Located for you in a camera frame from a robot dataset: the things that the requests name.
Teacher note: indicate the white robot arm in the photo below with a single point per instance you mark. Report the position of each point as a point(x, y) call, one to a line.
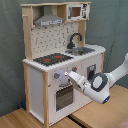
point(98, 89)

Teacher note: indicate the toy microwave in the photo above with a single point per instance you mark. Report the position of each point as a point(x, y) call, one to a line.
point(78, 11)

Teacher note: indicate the grey range hood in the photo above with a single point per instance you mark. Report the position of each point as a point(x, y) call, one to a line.
point(48, 18)

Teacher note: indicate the black stovetop red burners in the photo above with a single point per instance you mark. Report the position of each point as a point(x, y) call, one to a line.
point(52, 59)

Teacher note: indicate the grey toy sink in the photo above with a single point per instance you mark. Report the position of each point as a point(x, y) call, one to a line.
point(79, 51)

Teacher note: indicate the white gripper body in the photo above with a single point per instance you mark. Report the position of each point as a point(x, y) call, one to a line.
point(79, 82)

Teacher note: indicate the toy oven door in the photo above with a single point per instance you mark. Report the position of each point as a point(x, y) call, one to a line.
point(62, 99)

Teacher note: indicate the red stove knob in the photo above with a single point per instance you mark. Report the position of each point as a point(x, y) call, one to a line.
point(74, 69)
point(56, 75)

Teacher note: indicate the black toy faucet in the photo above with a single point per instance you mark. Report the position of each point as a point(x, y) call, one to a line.
point(71, 45)

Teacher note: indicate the wooden toy kitchen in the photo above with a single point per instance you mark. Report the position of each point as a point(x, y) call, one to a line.
point(46, 40)

